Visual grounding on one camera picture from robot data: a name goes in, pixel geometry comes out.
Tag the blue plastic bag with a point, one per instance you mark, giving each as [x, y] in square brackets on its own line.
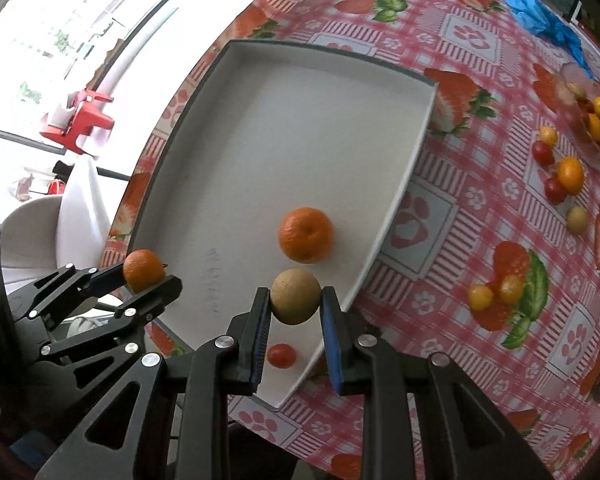
[540, 12]

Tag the round brown fruit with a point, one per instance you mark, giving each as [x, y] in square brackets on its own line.
[295, 296]

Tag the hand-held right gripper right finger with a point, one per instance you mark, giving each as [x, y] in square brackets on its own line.
[331, 345]

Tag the small yellow-brown fruit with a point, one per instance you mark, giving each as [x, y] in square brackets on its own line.
[577, 219]
[576, 91]

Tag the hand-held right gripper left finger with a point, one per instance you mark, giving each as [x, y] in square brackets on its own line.
[261, 340]

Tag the large orange mandarin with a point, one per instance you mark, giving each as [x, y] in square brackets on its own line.
[306, 234]

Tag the pink strawberry print tablecloth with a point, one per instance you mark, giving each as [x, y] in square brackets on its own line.
[455, 240]

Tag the red cherry tomato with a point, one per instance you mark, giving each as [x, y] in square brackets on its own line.
[542, 153]
[281, 356]
[555, 190]

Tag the small orange mandarin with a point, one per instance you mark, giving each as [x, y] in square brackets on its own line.
[142, 270]

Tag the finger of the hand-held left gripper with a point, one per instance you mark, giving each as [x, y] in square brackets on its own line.
[152, 295]
[75, 285]

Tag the white chair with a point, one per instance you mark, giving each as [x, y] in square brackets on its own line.
[30, 240]

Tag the white tray with dark rim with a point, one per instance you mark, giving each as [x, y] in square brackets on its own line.
[280, 135]

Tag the clear glass bowl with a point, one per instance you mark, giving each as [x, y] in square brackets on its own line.
[575, 125]

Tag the yellow cherry tomato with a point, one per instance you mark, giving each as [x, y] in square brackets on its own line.
[480, 296]
[548, 134]
[511, 288]

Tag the red plastic stool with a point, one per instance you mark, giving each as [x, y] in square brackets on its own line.
[77, 120]

